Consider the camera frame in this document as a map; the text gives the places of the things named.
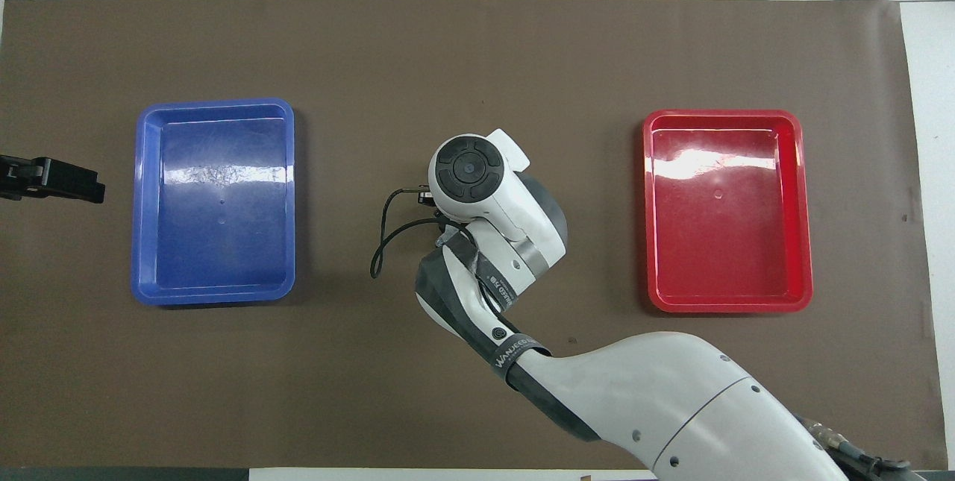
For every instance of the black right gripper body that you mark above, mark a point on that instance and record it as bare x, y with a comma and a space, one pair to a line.
425, 196

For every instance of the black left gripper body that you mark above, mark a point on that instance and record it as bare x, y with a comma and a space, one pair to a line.
22, 177

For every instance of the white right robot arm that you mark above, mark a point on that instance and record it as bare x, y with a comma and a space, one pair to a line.
634, 391

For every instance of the blue plastic tray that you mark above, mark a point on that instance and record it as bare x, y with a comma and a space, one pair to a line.
216, 242

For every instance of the brown table mat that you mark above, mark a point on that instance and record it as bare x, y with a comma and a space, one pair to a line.
298, 376

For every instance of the red plastic tray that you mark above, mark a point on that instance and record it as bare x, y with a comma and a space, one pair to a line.
724, 242

